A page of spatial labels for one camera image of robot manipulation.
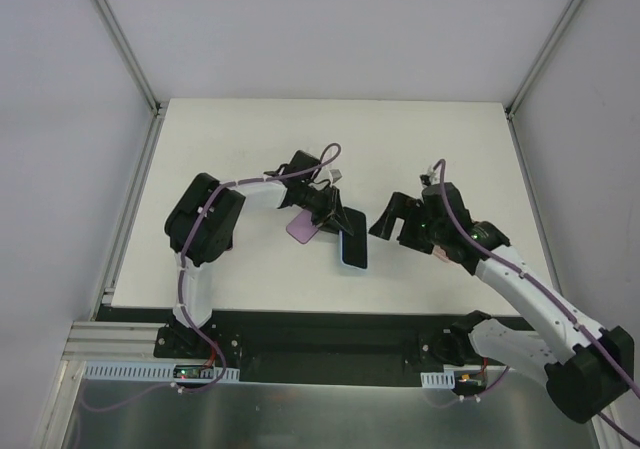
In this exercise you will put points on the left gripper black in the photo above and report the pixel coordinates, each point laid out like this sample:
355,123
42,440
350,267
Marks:
329,207

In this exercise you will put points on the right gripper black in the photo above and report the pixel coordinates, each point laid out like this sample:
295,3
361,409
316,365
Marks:
413,225

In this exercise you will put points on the purple phone black screen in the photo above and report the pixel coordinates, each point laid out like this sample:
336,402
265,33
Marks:
301,228

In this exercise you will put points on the pink phone case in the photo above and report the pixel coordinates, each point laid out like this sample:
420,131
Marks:
439,253

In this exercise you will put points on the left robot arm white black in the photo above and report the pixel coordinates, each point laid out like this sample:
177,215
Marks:
201,228

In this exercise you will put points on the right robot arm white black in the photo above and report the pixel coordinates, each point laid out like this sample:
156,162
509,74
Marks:
583,366

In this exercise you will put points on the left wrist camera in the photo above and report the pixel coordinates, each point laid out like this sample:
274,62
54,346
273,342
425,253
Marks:
334,175

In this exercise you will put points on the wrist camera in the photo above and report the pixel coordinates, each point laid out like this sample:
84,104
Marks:
334,175
430,178

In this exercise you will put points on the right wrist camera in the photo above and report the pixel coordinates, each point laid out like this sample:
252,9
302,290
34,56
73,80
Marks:
430,178

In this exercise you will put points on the right white cable duct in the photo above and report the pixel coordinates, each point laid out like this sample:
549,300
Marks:
444,380

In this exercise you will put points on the white cable duct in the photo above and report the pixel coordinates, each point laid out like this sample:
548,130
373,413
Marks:
444,380
158,372

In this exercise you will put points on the left white cable duct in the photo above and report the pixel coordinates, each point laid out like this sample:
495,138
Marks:
158,372

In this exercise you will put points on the left aluminium corner post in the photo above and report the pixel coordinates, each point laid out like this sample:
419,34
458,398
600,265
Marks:
127,55

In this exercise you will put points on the aluminium corner post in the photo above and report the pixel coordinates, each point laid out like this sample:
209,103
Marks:
544,55
127,55

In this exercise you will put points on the right aluminium corner post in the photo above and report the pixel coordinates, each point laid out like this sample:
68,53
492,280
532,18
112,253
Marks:
544,55

